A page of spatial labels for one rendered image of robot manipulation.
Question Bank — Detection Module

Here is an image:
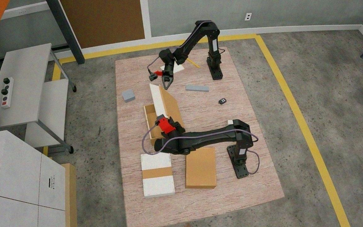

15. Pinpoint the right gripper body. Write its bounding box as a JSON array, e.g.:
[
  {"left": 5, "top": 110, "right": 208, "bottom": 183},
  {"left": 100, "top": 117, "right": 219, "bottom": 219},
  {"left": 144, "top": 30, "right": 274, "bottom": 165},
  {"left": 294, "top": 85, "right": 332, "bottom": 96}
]
[{"left": 154, "top": 65, "right": 174, "bottom": 78}]

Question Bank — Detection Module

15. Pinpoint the black key fob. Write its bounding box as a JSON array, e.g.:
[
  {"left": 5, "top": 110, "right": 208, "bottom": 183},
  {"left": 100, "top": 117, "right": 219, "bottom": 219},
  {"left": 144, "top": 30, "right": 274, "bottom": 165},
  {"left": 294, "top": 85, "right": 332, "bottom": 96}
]
[{"left": 219, "top": 98, "right": 227, "bottom": 104}]

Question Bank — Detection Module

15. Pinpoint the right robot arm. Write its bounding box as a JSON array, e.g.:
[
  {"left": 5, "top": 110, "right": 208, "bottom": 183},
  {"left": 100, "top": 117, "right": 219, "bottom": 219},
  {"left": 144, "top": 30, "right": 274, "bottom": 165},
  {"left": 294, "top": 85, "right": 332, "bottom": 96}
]
[{"left": 159, "top": 20, "right": 223, "bottom": 78}]

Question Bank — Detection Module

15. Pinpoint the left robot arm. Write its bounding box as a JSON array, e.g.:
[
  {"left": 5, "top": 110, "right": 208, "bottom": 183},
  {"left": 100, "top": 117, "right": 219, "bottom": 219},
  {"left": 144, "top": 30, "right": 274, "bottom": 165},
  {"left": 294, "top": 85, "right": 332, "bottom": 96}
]
[{"left": 154, "top": 119, "right": 253, "bottom": 178}]

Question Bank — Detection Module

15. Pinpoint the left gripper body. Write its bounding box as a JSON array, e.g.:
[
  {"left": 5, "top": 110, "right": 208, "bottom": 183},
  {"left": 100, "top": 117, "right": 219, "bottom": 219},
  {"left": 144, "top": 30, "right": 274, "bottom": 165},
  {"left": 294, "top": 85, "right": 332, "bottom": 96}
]
[{"left": 158, "top": 117, "right": 185, "bottom": 139}]

